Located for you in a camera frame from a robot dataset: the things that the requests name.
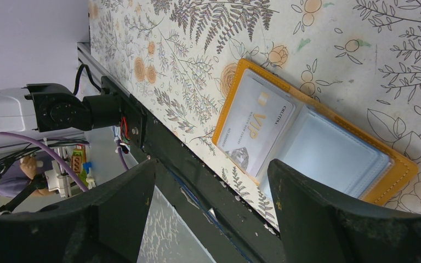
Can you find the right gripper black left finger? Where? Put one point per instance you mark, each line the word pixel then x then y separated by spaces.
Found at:
pixel 104 224

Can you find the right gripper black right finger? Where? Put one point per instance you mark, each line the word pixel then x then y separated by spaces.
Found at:
pixel 320 224

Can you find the orange leather card holder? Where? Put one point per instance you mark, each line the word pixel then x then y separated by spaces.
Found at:
pixel 399 173

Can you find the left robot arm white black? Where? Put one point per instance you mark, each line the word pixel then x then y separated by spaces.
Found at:
pixel 49 107

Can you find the floral patterned table mat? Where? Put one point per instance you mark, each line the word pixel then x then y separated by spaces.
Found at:
pixel 360 58

